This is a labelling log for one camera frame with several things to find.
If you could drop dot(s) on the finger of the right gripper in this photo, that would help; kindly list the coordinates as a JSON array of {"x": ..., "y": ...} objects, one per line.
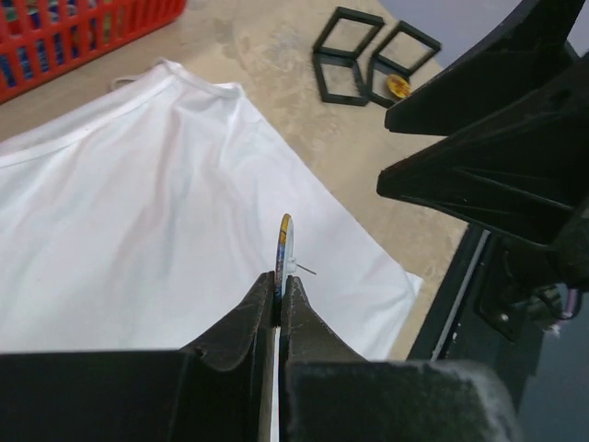
[{"x": 525, "y": 51}]

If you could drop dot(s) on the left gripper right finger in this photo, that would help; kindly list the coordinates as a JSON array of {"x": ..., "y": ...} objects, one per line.
[{"x": 327, "y": 392}]

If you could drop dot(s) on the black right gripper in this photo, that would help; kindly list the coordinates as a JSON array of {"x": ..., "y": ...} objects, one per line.
[{"x": 521, "y": 173}]

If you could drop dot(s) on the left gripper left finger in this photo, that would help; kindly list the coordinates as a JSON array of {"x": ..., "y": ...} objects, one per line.
[{"x": 218, "y": 387}]

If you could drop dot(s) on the round pin brooch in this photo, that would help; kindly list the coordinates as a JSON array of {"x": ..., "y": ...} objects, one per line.
[{"x": 285, "y": 263}]

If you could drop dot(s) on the white shirt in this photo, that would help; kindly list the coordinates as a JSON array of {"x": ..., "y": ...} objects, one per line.
[{"x": 140, "y": 219}]

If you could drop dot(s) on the yellow pin brooch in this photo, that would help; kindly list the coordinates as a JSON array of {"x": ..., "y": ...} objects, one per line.
[{"x": 398, "y": 86}]

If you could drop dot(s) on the black display case right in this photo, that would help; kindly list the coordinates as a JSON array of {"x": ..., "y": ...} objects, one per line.
[{"x": 403, "y": 52}]

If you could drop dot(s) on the black display case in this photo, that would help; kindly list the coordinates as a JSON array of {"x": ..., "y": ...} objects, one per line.
[
  {"x": 403, "y": 52},
  {"x": 324, "y": 55}
]

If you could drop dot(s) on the black display case left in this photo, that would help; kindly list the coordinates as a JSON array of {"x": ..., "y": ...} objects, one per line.
[{"x": 324, "y": 55}]

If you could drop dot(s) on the red shopping basket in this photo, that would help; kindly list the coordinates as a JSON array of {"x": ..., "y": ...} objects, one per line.
[{"x": 41, "y": 40}]

